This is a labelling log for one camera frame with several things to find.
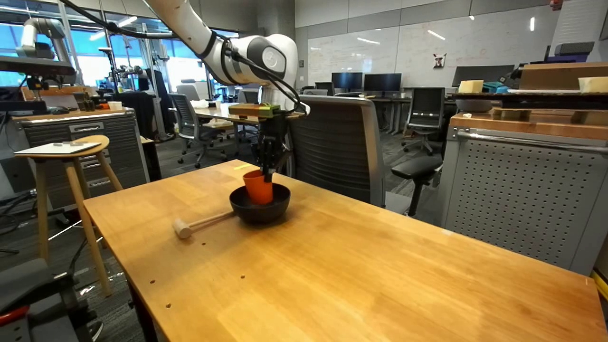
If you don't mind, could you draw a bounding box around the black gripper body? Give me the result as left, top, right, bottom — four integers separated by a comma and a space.
260, 119, 287, 159

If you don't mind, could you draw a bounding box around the orange plastic cup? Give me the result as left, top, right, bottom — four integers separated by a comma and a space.
243, 170, 274, 206

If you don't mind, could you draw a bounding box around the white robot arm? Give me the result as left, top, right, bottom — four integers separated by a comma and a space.
144, 0, 310, 181

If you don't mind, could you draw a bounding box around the black bowl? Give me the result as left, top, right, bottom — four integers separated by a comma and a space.
230, 185, 291, 227

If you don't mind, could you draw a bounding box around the wooden office desk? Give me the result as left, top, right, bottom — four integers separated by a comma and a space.
192, 104, 287, 149

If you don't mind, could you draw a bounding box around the grey mesh office chair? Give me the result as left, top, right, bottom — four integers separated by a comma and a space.
289, 96, 386, 208

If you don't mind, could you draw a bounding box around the grey rolling office chair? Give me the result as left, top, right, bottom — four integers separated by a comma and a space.
169, 94, 234, 166

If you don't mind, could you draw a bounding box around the left computer monitor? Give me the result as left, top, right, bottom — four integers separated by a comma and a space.
332, 73, 363, 94

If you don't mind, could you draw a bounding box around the computer monitor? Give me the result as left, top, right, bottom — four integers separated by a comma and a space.
363, 75, 401, 98
332, 73, 363, 94

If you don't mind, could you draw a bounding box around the small wooden mallet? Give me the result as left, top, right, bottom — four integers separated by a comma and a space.
173, 212, 232, 240

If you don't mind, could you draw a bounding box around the right computer monitor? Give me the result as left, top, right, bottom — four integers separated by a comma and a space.
363, 75, 401, 98

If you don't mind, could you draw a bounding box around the grey drawer cabinet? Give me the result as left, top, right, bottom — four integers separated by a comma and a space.
11, 107, 152, 212

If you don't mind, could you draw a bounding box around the black office chair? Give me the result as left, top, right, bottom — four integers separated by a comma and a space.
405, 88, 445, 155

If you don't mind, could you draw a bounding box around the wooden stool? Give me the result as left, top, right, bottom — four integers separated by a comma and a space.
17, 136, 122, 297

